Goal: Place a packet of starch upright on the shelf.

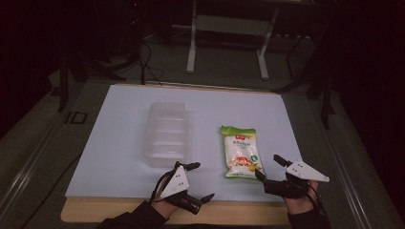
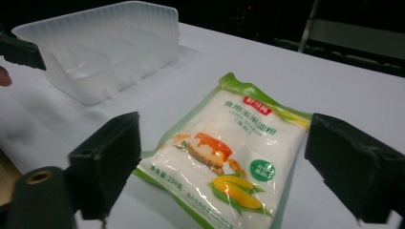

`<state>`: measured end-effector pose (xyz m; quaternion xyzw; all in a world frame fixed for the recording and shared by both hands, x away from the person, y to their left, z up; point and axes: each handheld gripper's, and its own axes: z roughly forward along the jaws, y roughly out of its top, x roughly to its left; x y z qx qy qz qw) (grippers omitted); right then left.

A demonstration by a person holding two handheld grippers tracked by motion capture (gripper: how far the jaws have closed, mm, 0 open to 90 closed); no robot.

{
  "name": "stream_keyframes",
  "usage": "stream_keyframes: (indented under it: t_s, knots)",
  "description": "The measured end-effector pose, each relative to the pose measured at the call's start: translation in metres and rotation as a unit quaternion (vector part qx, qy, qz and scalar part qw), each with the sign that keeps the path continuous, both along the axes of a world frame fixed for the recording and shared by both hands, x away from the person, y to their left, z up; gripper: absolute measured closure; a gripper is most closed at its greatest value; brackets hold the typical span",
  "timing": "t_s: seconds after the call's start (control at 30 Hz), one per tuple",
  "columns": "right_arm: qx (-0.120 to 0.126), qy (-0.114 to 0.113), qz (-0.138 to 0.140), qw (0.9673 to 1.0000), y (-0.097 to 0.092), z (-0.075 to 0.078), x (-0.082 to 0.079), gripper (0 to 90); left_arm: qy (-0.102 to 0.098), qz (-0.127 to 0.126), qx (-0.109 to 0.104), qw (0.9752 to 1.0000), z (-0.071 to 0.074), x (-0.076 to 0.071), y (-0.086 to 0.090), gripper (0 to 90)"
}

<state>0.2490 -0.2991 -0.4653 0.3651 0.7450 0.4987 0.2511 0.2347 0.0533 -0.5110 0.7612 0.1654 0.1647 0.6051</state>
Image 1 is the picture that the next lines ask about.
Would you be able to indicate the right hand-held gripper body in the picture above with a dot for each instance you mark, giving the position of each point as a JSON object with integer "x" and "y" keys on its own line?
{"x": 286, "y": 188}

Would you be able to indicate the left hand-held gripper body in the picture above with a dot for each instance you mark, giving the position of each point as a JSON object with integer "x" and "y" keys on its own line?
{"x": 175, "y": 185}

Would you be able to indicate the green and white snack packet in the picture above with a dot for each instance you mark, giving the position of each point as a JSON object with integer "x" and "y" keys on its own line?
{"x": 242, "y": 152}

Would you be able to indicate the clear plastic container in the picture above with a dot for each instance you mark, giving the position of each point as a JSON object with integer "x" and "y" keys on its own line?
{"x": 165, "y": 135}

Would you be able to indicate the person's right hand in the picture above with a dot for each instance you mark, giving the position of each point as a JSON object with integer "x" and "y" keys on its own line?
{"x": 300, "y": 205}

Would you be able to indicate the person's left hand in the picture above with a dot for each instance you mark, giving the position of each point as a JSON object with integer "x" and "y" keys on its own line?
{"x": 163, "y": 207}

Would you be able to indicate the wooden table board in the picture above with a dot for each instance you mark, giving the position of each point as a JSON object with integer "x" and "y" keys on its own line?
{"x": 121, "y": 211}

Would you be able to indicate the white table sheet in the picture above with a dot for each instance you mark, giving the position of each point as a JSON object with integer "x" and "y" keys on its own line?
{"x": 127, "y": 143}

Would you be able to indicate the black metal stand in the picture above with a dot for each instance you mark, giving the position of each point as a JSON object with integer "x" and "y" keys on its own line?
{"x": 325, "y": 95}
{"x": 63, "y": 86}

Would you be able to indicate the white metal stand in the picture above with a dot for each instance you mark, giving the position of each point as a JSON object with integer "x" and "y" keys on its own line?
{"x": 191, "y": 47}

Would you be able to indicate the grey metal rail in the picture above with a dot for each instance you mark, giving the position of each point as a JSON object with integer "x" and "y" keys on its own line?
{"x": 347, "y": 179}
{"x": 28, "y": 167}

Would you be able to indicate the black floor bracket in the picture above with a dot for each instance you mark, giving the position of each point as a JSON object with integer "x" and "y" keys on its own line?
{"x": 76, "y": 117}

